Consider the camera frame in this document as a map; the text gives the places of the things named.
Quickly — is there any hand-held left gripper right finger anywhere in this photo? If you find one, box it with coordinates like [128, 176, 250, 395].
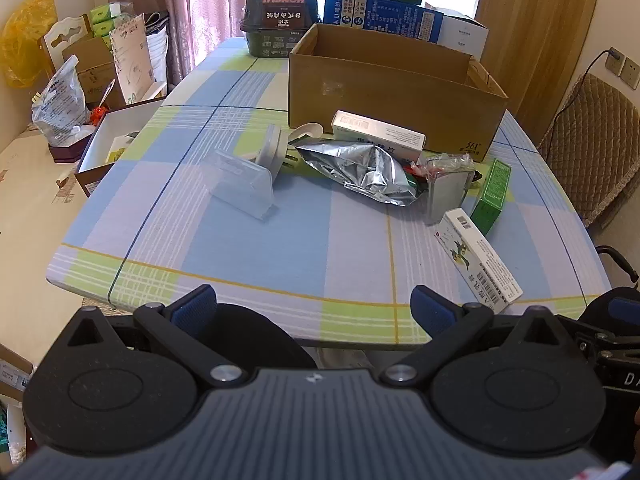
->
[379, 284, 572, 389]

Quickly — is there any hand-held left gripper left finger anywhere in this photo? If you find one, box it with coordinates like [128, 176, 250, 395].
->
[65, 284, 248, 389]

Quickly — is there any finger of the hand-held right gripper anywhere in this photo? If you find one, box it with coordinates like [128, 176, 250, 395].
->
[577, 286, 640, 335]
[556, 313, 632, 357]

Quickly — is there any white medicine box green print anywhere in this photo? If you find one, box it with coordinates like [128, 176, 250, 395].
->
[433, 208, 524, 316]

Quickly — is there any clear plastic packaging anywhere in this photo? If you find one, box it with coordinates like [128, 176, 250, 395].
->
[199, 149, 279, 222]

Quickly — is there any red packet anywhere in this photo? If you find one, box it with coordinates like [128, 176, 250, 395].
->
[406, 152, 475, 182]

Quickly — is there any silver foil pouch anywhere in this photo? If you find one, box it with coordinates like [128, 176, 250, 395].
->
[294, 140, 427, 207]

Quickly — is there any white power adapter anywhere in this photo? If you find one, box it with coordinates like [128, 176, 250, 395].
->
[263, 124, 302, 182]

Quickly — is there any silver white medicine box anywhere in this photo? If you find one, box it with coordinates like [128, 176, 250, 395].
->
[331, 110, 427, 154]

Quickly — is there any white plastic spoon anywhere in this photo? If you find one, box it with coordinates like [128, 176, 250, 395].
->
[286, 122, 326, 144]

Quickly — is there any brown cardboard box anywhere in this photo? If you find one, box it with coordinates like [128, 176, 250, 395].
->
[288, 23, 510, 164]

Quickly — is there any brown quilted chair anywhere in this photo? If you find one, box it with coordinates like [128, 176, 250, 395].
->
[536, 72, 640, 232]

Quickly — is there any flat cardboard carton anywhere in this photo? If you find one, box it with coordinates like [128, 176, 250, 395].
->
[0, 344, 36, 402]

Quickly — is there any open white gift box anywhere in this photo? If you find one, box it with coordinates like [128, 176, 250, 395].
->
[74, 97, 166, 199]

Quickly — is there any purple box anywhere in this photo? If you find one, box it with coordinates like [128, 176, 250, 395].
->
[47, 134, 96, 164]

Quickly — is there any clear plastic bag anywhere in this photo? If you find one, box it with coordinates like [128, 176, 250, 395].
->
[31, 54, 94, 147]

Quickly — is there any printed white paper board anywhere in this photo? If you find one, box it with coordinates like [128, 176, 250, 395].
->
[109, 12, 169, 106]

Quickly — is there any plain brown storage carton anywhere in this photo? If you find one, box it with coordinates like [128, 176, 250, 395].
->
[62, 35, 122, 111]

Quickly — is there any stack of black white bags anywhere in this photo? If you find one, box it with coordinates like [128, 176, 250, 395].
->
[144, 10, 171, 87]

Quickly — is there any dark green instant noodle bowl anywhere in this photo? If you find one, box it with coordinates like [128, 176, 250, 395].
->
[244, 30, 307, 59]

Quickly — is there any white carton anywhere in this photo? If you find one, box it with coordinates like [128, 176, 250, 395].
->
[439, 9, 490, 62]

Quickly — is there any blue carton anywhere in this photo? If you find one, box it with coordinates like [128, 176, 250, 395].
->
[323, 0, 445, 44]

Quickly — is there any stack of green tissue packs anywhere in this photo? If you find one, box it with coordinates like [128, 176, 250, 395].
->
[89, 2, 136, 37]

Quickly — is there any white carved chair back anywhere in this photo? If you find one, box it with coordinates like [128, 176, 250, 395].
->
[37, 13, 96, 77]

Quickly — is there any pink curtain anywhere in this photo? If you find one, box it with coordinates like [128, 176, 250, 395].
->
[103, 0, 262, 87]

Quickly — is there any black instant noodle bowl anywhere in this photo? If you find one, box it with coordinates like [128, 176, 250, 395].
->
[238, 0, 321, 35]

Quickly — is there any yellow plastic bag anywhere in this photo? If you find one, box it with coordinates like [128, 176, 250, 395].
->
[0, 0, 59, 89]

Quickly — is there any black chair frame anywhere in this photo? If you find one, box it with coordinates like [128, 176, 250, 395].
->
[594, 244, 640, 288]

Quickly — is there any black charger cable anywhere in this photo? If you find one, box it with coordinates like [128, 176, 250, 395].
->
[541, 49, 617, 152]

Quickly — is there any wall socket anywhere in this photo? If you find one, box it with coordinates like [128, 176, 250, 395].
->
[604, 47, 627, 76]
[620, 57, 640, 91]

